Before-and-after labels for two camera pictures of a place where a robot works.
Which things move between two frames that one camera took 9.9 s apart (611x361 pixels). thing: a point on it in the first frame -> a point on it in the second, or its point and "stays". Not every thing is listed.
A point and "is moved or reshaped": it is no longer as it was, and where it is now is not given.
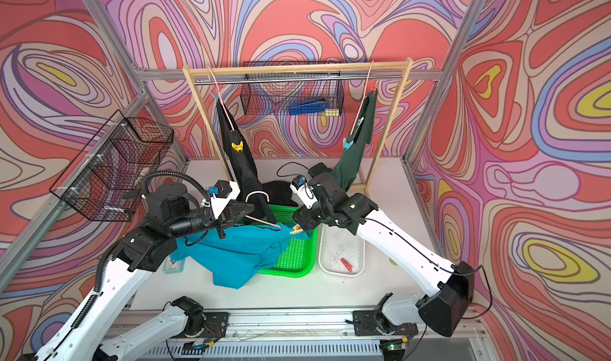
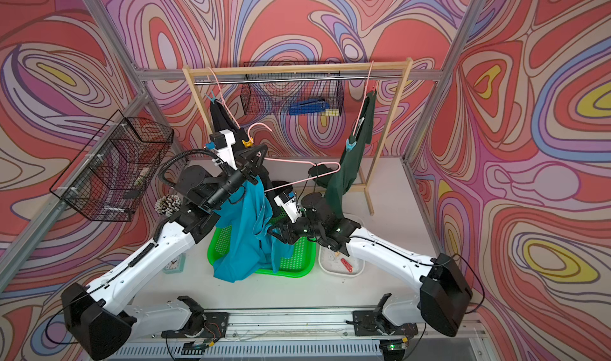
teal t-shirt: x=235 y=261 is moved or reshaped
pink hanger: x=257 y=219 -> x=293 y=161
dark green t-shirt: x=348 y=166 stays
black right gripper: x=304 y=219 -> x=286 y=231
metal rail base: x=312 y=335 stays
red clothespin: x=348 y=266 stays
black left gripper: x=227 y=219 -> x=242 y=156
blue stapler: x=309 y=106 stays
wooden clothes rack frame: x=405 y=64 stays
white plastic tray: x=340 y=252 stays
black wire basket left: x=107 y=176 stays
